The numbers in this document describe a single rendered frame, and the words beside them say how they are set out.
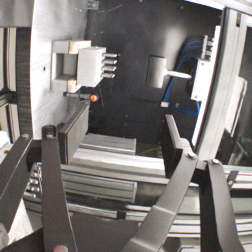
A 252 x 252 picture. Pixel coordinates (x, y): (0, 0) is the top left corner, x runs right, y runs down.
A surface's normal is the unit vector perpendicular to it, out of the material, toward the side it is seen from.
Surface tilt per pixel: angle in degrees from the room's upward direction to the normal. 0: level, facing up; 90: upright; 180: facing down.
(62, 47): 90
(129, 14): 90
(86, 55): 90
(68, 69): 90
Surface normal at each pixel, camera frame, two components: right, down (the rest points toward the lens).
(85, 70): -0.07, 0.40
